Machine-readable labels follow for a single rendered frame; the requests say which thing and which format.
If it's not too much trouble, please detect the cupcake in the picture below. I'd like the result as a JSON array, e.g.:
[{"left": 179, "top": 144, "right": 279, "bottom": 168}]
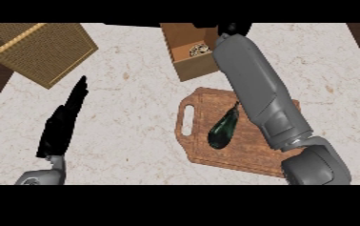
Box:
[{"left": 189, "top": 43, "right": 211, "bottom": 58}]

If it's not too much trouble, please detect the brown cardboard box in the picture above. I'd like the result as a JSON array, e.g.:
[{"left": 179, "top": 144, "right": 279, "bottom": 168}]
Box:
[{"left": 160, "top": 23, "right": 223, "bottom": 83}]

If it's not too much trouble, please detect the dark green eggplant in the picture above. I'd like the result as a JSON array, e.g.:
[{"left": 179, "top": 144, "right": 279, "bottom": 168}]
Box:
[{"left": 207, "top": 101, "right": 242, "bottom": 151}]

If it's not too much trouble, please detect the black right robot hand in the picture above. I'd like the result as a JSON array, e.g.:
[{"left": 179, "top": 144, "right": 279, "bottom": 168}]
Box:
[{"left": 217, "top": 23, "right": 254, "bottom": 37}]

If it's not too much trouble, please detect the brown wooden cutting board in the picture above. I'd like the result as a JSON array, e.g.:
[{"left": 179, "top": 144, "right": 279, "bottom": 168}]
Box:
[{"left": 174, "top": 87, "right": 307, "bottom": 178}]

